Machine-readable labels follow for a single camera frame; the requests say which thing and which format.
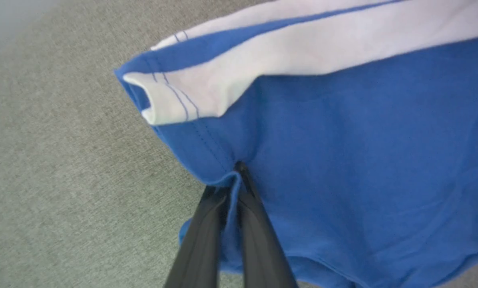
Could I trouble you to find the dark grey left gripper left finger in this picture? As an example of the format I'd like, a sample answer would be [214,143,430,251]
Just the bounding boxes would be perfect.
[164,185,232,288]

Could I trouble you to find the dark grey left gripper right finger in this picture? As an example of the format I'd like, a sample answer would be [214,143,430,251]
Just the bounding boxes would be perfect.
[234,161,299,288]

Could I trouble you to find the blue and white shorts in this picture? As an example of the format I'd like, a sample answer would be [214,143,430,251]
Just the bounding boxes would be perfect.
[114,0,478,288]

